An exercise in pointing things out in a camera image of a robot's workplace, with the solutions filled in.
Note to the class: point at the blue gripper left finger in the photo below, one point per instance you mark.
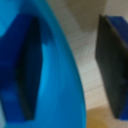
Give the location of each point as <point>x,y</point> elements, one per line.
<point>23,66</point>

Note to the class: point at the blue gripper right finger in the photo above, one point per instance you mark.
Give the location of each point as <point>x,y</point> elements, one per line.
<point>115,66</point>

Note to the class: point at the blue plastic bowl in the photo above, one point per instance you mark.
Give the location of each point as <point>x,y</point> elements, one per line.
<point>60,76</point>

